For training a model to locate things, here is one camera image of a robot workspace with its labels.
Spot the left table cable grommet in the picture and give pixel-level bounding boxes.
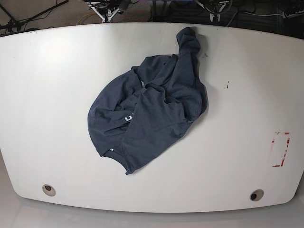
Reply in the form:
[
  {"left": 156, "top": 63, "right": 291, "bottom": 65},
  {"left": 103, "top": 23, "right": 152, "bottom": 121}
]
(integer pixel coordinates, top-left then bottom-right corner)
[{"left": 42, "top": 184, "right": 56, "bottom": 197}]

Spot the black robot arm image-left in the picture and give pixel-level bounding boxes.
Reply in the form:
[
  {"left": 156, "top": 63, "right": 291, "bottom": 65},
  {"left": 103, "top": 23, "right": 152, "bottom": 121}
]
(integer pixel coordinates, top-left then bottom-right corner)
[{"left": 85, "top": 0, "right": 132, "bottom": 23}]

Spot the black tripod stand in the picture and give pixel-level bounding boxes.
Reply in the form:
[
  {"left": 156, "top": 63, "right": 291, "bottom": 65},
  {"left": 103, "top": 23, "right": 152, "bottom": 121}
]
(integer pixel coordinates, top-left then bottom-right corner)
[{"left": 0, "top": 0, "right": 69, "bottom": 37}]

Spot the grey power strip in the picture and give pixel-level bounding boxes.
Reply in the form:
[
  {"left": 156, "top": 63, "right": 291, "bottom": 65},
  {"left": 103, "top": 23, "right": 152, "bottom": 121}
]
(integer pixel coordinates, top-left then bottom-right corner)
[{"left": 283, "top": 0, "right": 304, "bottom": 19}]

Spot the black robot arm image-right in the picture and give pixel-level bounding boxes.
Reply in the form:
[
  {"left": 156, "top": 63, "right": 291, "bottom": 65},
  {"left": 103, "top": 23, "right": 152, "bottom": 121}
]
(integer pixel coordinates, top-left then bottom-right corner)
[{"left": 194, "top": 0, "right": 233, "bottom": 22}]

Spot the red tape rectangle marking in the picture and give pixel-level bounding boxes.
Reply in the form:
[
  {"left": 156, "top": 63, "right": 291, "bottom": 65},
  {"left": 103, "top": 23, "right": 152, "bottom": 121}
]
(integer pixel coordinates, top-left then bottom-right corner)
[{"left": 269, "top": 132, "right": 291, "bottom": 168}]

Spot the table cable grommet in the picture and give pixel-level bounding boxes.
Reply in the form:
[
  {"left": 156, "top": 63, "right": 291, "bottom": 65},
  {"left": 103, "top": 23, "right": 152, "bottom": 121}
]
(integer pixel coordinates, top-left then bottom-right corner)
[
  {"left": 249, "top": 189, "right": 264, "bottom": 202},
  {"left": 42, "top": 184, "right": 56, "bottom": 197}
]

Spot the dark blue T-shirt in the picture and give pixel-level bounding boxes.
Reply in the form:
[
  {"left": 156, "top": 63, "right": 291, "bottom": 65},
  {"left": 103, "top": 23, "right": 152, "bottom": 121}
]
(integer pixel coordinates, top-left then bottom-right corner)
[{"left": 87, "top": 27, "right": 208, "bottom": 174}]

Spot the right table cable grommet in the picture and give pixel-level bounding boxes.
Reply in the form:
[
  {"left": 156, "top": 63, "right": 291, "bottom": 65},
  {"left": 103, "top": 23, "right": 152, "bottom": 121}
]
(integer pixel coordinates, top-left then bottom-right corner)
[{"left": 249, "top": 189, "right": 264, "bottom": 202}]

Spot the yellow cable on floor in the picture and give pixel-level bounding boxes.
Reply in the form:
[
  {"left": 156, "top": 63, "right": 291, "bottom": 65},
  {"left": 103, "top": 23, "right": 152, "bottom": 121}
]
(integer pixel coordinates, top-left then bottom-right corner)
[{"left": 76, "top": 11, "right": 95, "bottom": 26}]

